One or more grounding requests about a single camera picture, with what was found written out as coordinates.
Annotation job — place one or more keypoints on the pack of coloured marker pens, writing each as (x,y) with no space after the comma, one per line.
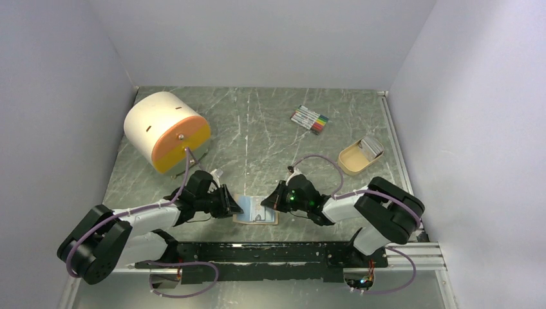
(309,119)

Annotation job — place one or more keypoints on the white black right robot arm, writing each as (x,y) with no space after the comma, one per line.
(391,214)

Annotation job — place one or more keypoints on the aluminium table edge rail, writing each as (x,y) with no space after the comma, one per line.
(446,291)

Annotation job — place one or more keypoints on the beige oval plastic tray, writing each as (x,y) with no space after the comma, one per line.
(353,160)

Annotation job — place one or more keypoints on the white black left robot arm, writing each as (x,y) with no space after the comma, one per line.
(106,238)

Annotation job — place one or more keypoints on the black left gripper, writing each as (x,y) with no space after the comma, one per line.
(228,206)

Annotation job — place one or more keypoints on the stack of cards in tray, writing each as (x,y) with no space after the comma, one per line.
(372,145)

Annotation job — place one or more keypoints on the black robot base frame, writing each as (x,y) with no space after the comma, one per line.
(196,262)

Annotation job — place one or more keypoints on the round pink yellow drawer box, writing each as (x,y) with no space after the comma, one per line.
(152,126)

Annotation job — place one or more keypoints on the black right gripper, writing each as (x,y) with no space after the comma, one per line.
(275,200)

